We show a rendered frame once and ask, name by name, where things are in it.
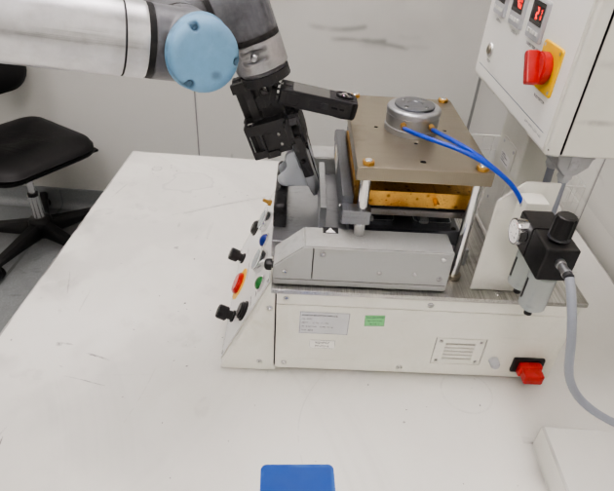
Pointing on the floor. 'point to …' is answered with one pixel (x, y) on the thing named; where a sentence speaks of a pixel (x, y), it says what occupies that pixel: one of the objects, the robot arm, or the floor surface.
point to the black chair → (24, 167)
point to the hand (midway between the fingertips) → (317, 185)
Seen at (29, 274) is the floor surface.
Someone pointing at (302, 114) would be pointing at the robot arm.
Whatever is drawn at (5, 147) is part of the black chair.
